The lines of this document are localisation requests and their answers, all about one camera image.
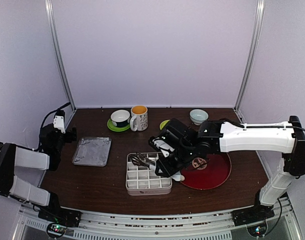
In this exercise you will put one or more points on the white metal tongs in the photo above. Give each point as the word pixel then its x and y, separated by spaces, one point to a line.
pixel 139 159

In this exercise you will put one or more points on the white patterned mug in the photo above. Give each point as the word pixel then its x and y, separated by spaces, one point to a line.
pixel 139 118

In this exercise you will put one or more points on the green saucer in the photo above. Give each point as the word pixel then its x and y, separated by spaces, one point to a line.
pixel 117 128

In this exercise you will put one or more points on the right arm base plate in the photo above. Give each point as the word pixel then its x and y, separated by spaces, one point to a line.
pixel 252 214

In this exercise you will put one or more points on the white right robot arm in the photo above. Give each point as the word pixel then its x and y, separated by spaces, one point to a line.
pixel 287 138

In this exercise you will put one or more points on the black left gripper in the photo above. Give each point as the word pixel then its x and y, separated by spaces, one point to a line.
pixel 71 137

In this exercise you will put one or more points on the bunny print tin lid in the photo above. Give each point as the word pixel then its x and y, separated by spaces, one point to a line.
pixel 92 151

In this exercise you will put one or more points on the pale blue ceramic bowl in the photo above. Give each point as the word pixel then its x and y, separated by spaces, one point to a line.
pixel 198 116

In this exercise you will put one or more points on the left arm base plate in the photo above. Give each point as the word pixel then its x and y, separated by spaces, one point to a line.
pixel 65 217

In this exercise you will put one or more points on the dark white-lined cup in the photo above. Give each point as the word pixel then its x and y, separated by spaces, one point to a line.
pixel 120 117

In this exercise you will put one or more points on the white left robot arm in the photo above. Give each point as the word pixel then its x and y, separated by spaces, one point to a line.
pixel 46 157

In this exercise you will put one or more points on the lime green bowl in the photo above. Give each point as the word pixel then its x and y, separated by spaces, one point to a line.
pixel 163 124

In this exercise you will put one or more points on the aluminium front rail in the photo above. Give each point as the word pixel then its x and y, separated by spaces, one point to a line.
pixel 216 225

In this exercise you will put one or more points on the silver divided tin box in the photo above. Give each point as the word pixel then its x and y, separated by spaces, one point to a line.
pixel 141 181

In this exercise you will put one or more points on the aluminium frame post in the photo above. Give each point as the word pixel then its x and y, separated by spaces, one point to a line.
pixel 58 55
pixel 256 33

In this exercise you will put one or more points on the right aluminium frame post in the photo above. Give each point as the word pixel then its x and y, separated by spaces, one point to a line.
pixel 256 33

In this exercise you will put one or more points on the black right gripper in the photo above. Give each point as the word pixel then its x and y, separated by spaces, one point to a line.
pixel 167 170

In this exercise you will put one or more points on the left aluminium frame post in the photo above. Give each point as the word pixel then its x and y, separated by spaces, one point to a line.
pixel 58 55

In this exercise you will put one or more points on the red round tray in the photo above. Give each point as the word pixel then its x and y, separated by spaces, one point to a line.
pixel 208 173

